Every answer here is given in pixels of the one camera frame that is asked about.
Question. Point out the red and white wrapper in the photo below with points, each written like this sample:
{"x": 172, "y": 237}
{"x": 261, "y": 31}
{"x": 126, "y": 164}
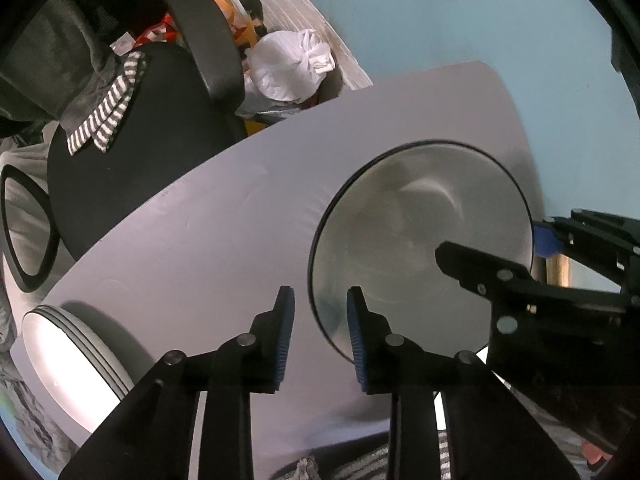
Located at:
{"x": 160, "y": 30}

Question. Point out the white plate black rim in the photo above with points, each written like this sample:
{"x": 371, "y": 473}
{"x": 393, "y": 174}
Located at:
{"x": 400, "y": 220}

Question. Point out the grey duvet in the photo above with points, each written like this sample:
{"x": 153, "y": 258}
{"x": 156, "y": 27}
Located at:
{"x": 25, "y": 410}

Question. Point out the silver plastic bag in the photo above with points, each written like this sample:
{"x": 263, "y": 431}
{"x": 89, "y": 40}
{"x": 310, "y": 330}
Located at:
{"x": 270, "y": 108}

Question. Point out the orange bag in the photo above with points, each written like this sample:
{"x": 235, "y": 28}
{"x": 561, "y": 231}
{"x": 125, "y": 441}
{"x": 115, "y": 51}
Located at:
{"x": 240, "y": 20}

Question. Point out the person's right hand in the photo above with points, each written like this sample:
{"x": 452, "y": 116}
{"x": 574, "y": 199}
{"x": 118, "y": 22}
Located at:
{"x": 595, "y": 452}

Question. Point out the black office chair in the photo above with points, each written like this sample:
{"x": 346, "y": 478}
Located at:
{"x": 150, "y": 135}

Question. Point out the dark grey striped-end towel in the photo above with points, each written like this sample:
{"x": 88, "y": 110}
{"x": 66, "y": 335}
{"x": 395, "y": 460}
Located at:
{"x": 100, "y": 105}

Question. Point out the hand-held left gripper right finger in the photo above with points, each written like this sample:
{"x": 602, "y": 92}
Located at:
{"x": 357, "y": 340}

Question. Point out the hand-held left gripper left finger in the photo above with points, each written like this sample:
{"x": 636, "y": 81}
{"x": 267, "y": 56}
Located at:
{"x": 282, "y": 340}

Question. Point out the wooden post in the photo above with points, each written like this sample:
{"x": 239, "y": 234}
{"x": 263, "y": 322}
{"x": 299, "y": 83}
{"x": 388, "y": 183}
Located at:
{"x": 557, "y": 270}

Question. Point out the white knotted plastic bag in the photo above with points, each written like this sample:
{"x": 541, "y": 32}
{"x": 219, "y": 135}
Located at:
{"x": 285, "y": 70}

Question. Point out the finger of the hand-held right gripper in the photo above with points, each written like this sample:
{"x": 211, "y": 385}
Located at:
{"x": 480, "y": 272}
{"x": 545, "y": 242}

